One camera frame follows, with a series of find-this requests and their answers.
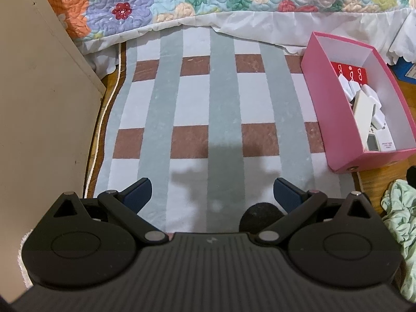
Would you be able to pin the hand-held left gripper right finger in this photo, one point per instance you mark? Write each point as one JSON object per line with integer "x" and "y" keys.
{"x": 286, "y": 195}

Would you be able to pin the checked grey brown mat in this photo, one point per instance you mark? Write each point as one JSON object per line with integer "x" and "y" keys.
{"x": 195, "y": 104}

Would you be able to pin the floral quilt with white frill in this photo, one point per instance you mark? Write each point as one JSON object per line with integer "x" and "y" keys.
{"x": 276, "y": 26}

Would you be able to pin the black foam ball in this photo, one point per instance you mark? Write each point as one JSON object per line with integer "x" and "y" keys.
{"x": 412, "y": 175}
{"x": 260, "y": 216}

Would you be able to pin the rounded white charger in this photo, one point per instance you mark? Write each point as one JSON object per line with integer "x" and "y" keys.
{"x": 355, "y": 91}

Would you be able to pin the blue box with label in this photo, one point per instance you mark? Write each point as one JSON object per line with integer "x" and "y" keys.
{"x": 406, "y": 71}

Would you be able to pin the small white cube charger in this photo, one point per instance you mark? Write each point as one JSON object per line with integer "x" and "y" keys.
{"x": 371, "y": 95}

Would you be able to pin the beige cabinet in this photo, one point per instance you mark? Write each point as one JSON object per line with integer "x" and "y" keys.
{"x": 39, "y": 104}

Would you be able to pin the light green cloth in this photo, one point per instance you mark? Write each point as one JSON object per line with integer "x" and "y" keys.
{"x": 401, "y": 234}

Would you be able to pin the pink cardboard box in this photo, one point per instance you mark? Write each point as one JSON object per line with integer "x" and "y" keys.
{"x": 325, "y": 104}

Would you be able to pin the red glasses-print paper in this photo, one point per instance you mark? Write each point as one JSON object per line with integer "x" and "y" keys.
{"x": 357, "y": 71}

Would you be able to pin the large white wall charger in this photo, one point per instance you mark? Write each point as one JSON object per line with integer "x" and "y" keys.
{"x": 343, "y": 86}

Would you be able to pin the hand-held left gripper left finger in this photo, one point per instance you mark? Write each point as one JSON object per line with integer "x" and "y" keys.
{"x": 139, "y": 195}

